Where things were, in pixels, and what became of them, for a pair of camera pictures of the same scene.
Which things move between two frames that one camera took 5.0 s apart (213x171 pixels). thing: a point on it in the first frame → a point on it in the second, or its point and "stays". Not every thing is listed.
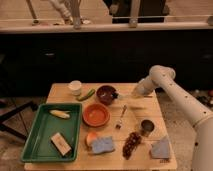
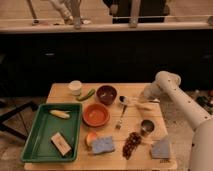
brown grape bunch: [131, 143] stays
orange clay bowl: [96, 115] stays
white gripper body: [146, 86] → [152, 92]
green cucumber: [82, 98] stays
